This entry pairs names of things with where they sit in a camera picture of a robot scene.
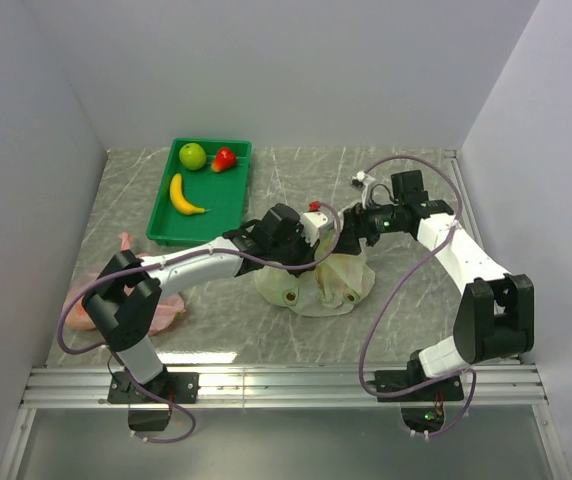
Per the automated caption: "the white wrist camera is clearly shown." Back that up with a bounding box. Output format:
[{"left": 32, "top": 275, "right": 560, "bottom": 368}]
[
  {"left": 350, "top": 171, "right": 384, "bottom": 209},
  {"left": 300, "top": 201, "right": 334, "bottom": 246}
]

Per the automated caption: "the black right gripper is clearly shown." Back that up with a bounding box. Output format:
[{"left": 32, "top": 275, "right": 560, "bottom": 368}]
[{"left": 330, "top": 195, "right": 404, "bottom": 256}]

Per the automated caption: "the single yellow fake banana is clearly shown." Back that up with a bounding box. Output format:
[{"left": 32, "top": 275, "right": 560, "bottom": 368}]
[{"left": 169, "top": 173, "right": 209, "bottom": 216}]

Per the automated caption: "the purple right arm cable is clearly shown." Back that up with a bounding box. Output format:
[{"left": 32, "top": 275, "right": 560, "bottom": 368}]
[{"left": 358, "top": 154, "right": 478, "bottom": 440}]

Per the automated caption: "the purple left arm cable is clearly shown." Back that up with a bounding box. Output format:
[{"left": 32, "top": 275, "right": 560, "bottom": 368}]
[{"left": 57, "top": 203, "right": 342, "bottom": 443}]

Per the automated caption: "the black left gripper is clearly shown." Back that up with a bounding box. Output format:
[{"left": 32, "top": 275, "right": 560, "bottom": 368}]
[{"left": 270, "top": 225, "right": 320, "bottom": 277}]

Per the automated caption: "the red fake strawberry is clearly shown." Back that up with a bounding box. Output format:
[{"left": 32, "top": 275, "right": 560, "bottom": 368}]
[{"left": 211, "top": 147, "right": 237, "bottom": 173}]

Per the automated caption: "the light green plastic bag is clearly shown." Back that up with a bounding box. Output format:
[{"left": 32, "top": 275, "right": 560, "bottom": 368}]
[{"left": 254, "top": 202, "right": 375, "bottom": 318}]

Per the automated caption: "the green fake apple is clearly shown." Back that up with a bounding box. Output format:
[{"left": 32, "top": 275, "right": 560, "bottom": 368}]
[{"left": 178, "top": 142, "right": 207, "bottom": 171}]

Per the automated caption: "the aluminium table edge rail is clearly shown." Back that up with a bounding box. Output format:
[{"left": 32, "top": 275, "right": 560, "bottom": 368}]
[{"left": 20, "top": 362, "right": 548, "bottom": 409}]

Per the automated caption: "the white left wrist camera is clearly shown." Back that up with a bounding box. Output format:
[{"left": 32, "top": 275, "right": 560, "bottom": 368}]
[{"left": 300, "top": 201, "right": 334, "bottom": 246}]

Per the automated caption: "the pink plastic bag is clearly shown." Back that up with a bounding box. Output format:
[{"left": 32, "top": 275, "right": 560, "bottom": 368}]
[{"left": 64, "top": 232, "right": 186, "bottom": 336}]

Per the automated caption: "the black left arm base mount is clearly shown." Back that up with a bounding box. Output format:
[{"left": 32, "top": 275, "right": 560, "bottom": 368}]
[{"left": 107, "top": 370, "right": 199, "bottom": 438}]

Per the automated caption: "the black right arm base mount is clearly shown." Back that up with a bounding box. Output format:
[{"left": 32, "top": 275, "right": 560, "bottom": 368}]
[{"left": 370, "top": 370, "right": 464, "bottom": 438}]

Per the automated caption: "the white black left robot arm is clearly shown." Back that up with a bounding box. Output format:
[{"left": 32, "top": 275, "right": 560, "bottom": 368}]
[{"left": 82, "top": 204, "right": 333, "bottom": 402}]

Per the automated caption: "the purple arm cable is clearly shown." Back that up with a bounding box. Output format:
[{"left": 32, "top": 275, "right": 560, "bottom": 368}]
[
  {"left": 358, "top": 154, "right": 478, "bottom": 440},
  {"left": 57, "top": 203, "right": 342, "bottom": 443}
]

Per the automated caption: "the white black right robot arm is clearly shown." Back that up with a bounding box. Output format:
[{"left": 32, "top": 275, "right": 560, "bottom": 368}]
[{"left": 341, "top": 170, "right": 535, "bottom": 400}]

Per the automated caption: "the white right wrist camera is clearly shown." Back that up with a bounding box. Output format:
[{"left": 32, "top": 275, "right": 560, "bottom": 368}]
[{"left": 350, "top": 171, "right": 384, "bottom": 209}]

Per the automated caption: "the green plastic fruit tray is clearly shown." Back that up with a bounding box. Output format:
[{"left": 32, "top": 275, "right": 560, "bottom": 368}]
[{"left": 146, "top": 138, "right": 252, "bottom": 247}]

